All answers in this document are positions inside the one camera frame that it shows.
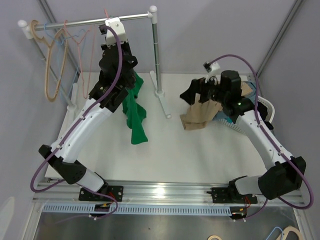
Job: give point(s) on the white plastic laundry basket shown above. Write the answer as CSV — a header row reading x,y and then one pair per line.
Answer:
x,y
270,115

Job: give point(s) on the green t shirt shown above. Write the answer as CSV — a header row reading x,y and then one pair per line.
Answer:
x,y
135,113

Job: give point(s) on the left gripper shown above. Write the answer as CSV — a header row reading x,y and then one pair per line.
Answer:
x,y
127,47

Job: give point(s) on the light blue wire hanger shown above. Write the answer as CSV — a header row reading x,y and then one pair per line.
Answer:
x,y
61,42

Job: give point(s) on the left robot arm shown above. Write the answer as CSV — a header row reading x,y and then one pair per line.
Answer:
x,y
116,79

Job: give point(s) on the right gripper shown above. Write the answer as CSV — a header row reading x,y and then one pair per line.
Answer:
x,y
196,86

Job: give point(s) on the beige wooden hanger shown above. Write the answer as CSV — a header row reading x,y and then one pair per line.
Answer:
x,y
50,45

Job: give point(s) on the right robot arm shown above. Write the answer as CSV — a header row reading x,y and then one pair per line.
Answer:
x,y
284,172

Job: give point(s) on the black garment in basket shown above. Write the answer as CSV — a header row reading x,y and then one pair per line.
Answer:
x,y
263,111

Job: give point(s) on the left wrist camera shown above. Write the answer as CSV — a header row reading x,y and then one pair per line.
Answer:
x,y
113,25

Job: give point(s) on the white metal clothes rack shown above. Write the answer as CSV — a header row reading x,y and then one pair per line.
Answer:
x,y
151,14

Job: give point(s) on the grey blue t shirt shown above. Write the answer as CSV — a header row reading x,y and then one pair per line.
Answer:
x,y
249,91

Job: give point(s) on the slotted cable duct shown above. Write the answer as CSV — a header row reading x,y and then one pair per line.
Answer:
x,y
140,209

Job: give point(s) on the beige t shirt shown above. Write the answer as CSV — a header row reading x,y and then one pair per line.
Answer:
x,y
200,115

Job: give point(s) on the tape roll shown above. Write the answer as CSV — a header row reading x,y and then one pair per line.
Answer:
x,y
214,237

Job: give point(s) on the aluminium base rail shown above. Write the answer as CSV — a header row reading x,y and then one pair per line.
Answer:
x,y
141,192

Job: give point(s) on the spare blue hanger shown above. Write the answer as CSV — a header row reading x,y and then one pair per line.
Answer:
x,y
277,233

